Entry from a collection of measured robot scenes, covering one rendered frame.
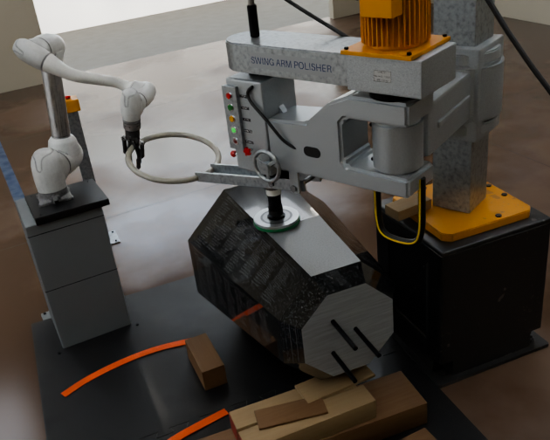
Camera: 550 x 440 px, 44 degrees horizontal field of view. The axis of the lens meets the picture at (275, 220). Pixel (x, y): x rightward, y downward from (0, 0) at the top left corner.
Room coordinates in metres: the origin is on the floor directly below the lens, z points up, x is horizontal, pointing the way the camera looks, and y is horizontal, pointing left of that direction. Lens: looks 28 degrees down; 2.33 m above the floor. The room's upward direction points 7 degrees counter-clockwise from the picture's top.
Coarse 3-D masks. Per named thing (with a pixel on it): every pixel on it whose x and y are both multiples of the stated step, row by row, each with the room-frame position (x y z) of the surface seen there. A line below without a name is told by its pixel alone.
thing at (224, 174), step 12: (216, 168) 3.13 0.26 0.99; (228, 168) 3.07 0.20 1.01; (240, 168) 3.02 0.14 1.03; (204, 180) 3.03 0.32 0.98; (216, 180) 2.98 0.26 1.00; (228, 180) 2.92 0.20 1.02; (240, 180) 2.87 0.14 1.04; (252, 180) 2.81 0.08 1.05; (288, 180) 2.67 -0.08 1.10; (300, 180) 2.63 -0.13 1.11; (312, 180) 2.72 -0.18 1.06
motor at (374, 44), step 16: (368, 0) 2.24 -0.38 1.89; (384, 0) 2.20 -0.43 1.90; (400, 0) 2.22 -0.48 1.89; (416, 0) 2.27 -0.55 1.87; (368, 16) 2.24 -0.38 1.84; (384, 16) 2.20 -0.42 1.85; (400, 16) 2.27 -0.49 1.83; (416, 16) 2.27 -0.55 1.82; (368, 32) 2.31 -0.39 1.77; (384, 32) 2.28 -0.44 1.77; (400, 32) 2.27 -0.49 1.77; (416, 32) 2.27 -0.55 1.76; (352, 48) 2.36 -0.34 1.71; (368, 48) 2.34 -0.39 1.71; (384, 48) 2.29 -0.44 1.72; (400, 48) 2.27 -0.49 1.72; (416, 48) 2.26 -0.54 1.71; (432, 48) 2.28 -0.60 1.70
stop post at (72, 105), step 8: (72, 96) 4.43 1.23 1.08; (72, 104) 4.34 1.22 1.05; (72, 112) 4.34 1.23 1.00; (72, 120) 4.35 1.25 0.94; (72, 128) 4.35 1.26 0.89; (80, 128) 4.36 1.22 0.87; (80, 136) 4.36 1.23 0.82; (80, 144) 4.35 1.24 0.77; (88, 160) 4.36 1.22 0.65; (80, 168) 4.34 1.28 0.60; (88, 168) 4.36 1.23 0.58; (88, 176) 4.35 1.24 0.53; (104, 216) 4.37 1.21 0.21; (112, 232) 4.48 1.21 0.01; (112, 240) 4.36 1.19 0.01
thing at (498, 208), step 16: (416, 192) 3.03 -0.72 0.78; (432, 192) 3.01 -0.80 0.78; (496, 192) 2.93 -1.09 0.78; (432, 208) 2.85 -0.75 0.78; (480, 208) 2.79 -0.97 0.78; (496, 208) 2.78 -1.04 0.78; (512, 208) 2.76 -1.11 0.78; (528, 208) 2.74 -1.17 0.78; (432, 224) 2.69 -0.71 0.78; (448, 224) 2.68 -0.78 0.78; (464, 224) 2.66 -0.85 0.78; (480, 224) 2.64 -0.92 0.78; (496, 224) 2.66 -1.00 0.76; (448, 240) 2.59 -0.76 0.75
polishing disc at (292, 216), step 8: (288, 208) 2.88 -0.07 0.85; (256, 216) 2.84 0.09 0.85; (264, 216) 2.83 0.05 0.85; (288, 216) 2.80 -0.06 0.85; (296, 216) 2.79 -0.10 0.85; (256, 224) 2.77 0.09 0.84; (264, 224) 2.75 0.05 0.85; (272, 224) 2.74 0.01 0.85; (280, 224) 2.73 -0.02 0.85; (288, 224) 2.72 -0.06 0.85
